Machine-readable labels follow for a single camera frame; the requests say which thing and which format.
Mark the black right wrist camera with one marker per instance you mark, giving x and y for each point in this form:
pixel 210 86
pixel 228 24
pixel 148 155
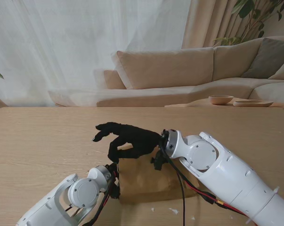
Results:
pixel 158 162

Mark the low wooden coffee table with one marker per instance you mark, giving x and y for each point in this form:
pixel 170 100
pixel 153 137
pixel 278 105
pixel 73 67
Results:
pixel 198 103

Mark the brown paper bag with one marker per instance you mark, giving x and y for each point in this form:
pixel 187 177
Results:
pixel 146 181

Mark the round wooden bowl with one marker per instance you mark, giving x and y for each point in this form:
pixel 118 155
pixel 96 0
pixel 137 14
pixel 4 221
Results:
pixel 220 100

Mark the beige sofa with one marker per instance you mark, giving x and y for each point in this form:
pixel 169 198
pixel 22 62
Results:
pixel 165 68

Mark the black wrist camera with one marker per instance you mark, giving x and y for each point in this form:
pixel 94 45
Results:
pixel 115 190
pixel 158 162

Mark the shallow wooden tray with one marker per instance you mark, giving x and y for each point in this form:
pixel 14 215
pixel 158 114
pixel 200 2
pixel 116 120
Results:
pixel 252 103

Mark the grey sofa cushion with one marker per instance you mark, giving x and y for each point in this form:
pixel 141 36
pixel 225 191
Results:
pixel 269 58

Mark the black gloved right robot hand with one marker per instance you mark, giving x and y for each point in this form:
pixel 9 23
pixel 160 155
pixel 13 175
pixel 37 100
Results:
pixel 137 141

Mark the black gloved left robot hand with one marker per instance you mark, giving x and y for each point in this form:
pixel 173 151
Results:
pixel 114 170

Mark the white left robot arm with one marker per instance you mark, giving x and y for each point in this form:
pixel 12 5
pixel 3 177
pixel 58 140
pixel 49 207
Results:
pixel 61 202

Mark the beige sofa cushion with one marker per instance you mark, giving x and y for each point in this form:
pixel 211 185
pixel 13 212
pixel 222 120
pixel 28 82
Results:
pixel 283 70

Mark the beige drape curtain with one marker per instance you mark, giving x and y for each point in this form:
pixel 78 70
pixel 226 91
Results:
pixel 207 23

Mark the tall green potted plant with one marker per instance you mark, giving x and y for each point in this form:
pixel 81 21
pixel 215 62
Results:
pixel 250 14

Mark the white sheer curtain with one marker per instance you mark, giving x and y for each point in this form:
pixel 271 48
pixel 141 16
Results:
pixel 73 47

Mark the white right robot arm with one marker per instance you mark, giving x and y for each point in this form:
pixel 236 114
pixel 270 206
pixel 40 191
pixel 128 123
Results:
pixel 226 176

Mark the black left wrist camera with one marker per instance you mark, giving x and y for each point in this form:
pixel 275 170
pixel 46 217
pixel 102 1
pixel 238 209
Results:
pixel 115 190

